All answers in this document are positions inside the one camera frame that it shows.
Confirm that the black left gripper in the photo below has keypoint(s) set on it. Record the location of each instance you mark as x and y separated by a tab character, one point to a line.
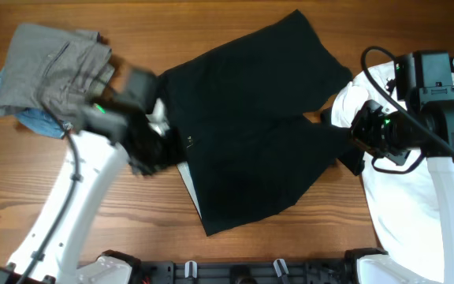
175	155

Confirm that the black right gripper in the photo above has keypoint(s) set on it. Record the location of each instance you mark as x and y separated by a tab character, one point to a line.
360	132

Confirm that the black shorts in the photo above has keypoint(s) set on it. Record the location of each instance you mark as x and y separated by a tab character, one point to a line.
241	114

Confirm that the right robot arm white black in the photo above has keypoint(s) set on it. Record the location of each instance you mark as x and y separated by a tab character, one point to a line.
393	135

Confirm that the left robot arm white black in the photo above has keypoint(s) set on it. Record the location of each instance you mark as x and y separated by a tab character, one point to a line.
51	251

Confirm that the white t-shirt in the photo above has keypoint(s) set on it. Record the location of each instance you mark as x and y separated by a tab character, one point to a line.
403	208

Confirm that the folded blue jeans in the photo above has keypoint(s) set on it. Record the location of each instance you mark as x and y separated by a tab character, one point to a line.
39	121

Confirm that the folded grey trousers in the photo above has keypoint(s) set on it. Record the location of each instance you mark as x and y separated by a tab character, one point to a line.
52	67

